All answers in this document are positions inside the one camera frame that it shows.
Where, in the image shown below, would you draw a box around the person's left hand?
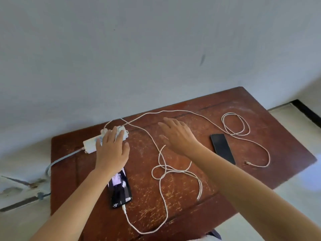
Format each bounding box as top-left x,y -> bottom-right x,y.
95,126 -> 130,175

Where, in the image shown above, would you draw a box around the person's right hand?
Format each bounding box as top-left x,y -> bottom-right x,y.
158,117 -> 201,157

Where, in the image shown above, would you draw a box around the white charger cable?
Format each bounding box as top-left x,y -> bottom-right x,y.
103,118 -> 203,235
120,109 -> 271,168

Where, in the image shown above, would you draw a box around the person's right forearm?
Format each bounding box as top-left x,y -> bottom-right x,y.
189,144 -> 321,241

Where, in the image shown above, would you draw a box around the person's left forearm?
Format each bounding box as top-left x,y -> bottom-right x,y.
30,167 -> 123,241

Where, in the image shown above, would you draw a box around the person's dark blue trousers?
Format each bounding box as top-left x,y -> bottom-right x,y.
207,229 -> 222,241

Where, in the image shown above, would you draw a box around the brown wooden table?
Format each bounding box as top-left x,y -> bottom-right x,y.
50,86 -> 318,241

